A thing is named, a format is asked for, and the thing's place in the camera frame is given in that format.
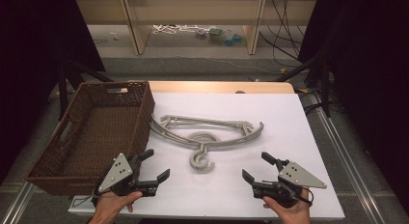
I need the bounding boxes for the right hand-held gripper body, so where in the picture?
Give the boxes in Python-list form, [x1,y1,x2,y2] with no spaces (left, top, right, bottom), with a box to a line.
[252,159,328,209]

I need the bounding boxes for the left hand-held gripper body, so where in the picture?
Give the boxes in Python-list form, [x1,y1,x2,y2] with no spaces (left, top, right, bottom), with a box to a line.
[92,153,158,199]

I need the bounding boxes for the grey plastic clothes hanger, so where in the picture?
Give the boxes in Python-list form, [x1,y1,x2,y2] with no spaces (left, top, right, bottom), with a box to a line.
[150,114,265,152]
[150,114,265,173]
[150,114,265,171]

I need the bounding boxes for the brown wicker basket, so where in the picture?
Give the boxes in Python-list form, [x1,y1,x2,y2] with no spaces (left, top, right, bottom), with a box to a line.
[24,80,156,197]

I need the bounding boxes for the person's left hand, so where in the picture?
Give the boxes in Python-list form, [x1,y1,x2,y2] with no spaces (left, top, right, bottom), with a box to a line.
[88,190,144,224]

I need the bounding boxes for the person's right hand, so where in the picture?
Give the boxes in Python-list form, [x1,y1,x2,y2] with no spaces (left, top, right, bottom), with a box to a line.
[262,188,313,224]

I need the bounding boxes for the white table mat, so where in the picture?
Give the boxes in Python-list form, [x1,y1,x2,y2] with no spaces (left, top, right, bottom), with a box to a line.
[68,92,345,222]

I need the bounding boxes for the light wooden table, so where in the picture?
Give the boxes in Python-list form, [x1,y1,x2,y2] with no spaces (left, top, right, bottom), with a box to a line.
[148,81,295,95]

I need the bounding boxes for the black metal stand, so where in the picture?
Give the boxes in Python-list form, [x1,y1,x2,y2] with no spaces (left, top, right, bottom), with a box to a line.
[275,49,333,119]
[57,54,114,122]

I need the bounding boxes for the black curtain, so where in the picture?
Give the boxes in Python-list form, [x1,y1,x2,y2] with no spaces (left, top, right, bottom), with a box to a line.
[0,0,106,183]
[297,0,409,215]

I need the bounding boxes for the colourful plastic toys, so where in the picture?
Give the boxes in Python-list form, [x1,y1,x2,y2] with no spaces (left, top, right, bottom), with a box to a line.
[195,26,247,47]

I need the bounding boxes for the beige wooden desk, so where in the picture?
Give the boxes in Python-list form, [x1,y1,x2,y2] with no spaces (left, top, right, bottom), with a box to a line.
[76,0,317,56]

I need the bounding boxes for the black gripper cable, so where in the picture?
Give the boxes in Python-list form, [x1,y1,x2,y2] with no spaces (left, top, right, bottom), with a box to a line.
[70,194,97,209]
[301,185,314,207]

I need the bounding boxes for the aluminium floor rail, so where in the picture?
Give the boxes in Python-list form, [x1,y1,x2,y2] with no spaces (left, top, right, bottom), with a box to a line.
[0,181,35,224]
[308,91,382,224]

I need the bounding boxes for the bundle of black cables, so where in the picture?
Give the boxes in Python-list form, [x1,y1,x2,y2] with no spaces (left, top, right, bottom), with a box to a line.
[259,0,312,70]

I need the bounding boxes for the white cable tangle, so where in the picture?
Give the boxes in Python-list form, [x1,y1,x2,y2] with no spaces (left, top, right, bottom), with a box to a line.
[151,23,202,36]

